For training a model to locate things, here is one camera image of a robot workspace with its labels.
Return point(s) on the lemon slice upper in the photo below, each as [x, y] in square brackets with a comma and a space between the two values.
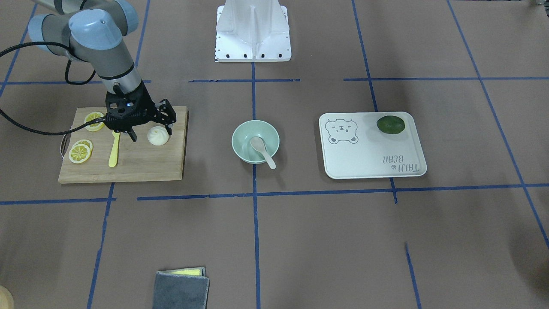
[95, 121]

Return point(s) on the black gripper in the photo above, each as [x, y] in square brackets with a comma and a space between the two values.
[144, 100]

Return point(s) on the lemon slice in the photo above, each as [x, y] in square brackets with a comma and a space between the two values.
[95, 121]
[85, 142]
[79, 153]

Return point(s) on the grey folded cloth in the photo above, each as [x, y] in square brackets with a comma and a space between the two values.
[173, 291]

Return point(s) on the mint green bowl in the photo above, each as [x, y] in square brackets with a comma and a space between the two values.
[241, 140]

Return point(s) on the white steamed bun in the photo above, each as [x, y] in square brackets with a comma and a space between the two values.
[158, 135]

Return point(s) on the white bear tray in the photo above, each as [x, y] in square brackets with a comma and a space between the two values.
[353, 147]

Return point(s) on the yellow sponge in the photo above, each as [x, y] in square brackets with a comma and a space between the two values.
[195, 271]

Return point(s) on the tan round object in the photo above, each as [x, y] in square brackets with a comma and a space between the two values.
[6, 299]

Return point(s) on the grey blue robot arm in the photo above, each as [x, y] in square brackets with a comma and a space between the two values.
[93, 31]

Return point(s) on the white ceramic spoon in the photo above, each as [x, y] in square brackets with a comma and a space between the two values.
[259, 146]

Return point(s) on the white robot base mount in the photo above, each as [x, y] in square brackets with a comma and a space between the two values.
[252, 31]

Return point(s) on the metal cutting board handle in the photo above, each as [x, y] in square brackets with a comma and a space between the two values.
[63, 145]

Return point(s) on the lemon slice middle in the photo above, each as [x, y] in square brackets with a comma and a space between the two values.
[85, 142]

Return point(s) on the lemon slice lower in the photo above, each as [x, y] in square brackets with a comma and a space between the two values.
[79, 153]

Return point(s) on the green avocado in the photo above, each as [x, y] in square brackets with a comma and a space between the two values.
[391, 124]

